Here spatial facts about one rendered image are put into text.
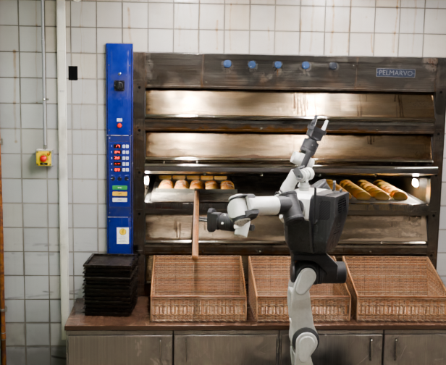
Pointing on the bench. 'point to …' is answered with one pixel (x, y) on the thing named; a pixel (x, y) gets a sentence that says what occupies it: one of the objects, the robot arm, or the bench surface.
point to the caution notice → (122, 235)
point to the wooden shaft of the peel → (195, 227)
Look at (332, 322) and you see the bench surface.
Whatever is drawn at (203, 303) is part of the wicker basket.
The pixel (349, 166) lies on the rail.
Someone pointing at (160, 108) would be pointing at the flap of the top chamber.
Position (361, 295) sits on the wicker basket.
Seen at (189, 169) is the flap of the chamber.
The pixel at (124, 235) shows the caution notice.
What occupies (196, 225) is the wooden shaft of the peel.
